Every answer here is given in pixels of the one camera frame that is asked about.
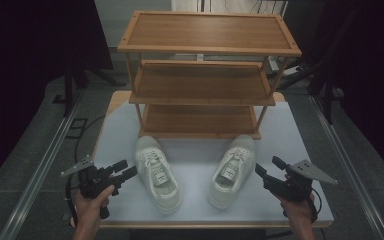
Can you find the white sneaker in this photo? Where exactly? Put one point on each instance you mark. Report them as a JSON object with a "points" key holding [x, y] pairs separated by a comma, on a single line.
{"points": [[230, 171], [158, 173]]}

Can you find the dark curtain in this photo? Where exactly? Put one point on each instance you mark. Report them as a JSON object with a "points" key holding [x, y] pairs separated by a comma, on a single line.
{"points": [[370, 83], [30, 66]]}

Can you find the metal floor rail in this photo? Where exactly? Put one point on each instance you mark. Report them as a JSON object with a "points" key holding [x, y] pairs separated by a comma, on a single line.
{"points": [[350, 170], [40, 170]]}

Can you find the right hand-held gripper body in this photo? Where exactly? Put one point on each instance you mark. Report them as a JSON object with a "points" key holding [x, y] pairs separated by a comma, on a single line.
{"points": [[293, 186]]}

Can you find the black stand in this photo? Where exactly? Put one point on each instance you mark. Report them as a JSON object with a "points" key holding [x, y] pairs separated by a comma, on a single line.
{"points": [[326, 83], [68, 86]]}

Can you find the person's right hand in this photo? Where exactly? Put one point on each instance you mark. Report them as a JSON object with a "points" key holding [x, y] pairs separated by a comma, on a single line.
{"points": [[296, 208]]}

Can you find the white power strip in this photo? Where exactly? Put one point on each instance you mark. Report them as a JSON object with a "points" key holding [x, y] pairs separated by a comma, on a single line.
{"points": [[291, 70]]}

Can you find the wooden three-tier shoe rack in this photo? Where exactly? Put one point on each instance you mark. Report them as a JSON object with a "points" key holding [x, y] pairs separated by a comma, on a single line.
{"points": [[206, 31]]}

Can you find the person's left hand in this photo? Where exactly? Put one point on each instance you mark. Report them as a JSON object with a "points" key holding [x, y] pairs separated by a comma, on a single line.
{"points": [[90, 206]]}

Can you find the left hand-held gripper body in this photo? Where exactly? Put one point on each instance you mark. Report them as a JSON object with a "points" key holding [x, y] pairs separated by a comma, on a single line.
{"points": [[90, 181]]}

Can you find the white cabinet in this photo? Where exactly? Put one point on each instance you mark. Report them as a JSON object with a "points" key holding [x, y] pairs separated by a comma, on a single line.
{"points": [[226, 6]]}

